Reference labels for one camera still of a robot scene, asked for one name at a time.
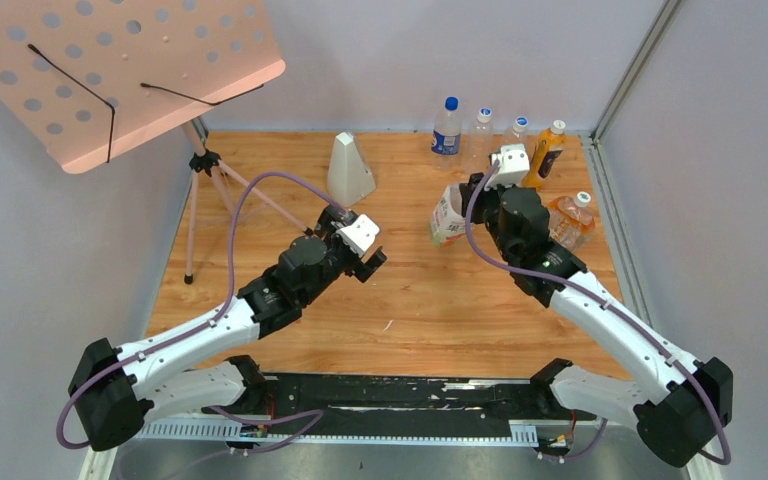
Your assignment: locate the white green label bottle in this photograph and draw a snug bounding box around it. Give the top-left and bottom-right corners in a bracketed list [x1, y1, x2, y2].
[429, 183, 465, 247]

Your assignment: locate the orange label plastic bottle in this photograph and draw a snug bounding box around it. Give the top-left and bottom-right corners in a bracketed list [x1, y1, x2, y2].
[548, 195, 596, 252]

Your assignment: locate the white bottle cap green print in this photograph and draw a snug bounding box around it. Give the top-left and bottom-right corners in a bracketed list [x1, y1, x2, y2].
[574, 191, 592, 208]

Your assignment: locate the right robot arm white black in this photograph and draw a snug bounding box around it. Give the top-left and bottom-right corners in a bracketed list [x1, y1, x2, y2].
[453, 172, 734, 467]

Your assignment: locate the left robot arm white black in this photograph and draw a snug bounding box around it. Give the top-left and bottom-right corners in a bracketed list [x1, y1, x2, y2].
[56, 207, 387, 451]

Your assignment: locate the clear empty bottle left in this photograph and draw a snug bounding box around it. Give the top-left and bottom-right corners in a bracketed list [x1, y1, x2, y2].
[461, 107, 494, 175]

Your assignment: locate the clear empty bottle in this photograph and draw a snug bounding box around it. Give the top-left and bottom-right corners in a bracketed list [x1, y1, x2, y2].
[461, 107, 494, 175]
[500, 116, 528, 146]

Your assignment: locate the clear empty bottle right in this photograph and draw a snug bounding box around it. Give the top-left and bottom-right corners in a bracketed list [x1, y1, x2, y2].
[500, 116, 528, 146]

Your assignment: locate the blue cap water bottle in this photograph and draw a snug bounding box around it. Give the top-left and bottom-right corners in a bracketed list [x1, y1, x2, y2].
[431, 96, 462, 169]

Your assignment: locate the orange juice bottle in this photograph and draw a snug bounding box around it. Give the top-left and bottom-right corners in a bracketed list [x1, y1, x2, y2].
[522, 120, 566, 189]

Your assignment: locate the beige metronome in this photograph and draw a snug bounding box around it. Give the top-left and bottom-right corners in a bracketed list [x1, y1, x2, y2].
[327, 131, 377, 207]

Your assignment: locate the pink music stand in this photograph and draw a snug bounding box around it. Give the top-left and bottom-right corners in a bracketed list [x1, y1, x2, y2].
[0, 1, 286, 287]

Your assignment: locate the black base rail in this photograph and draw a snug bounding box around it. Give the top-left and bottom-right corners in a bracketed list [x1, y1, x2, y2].
[136, 372, 599, 447]

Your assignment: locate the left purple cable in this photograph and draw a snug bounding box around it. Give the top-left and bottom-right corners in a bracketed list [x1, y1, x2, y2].
[55, 171, 352, 452]

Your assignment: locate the purple cable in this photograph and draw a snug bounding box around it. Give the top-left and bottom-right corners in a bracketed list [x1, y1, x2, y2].
[55, 171, 352, 452]
[463, 162, 733, 467]

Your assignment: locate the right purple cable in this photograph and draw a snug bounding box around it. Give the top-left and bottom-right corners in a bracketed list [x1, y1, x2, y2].
[463, 162, 733, 467]

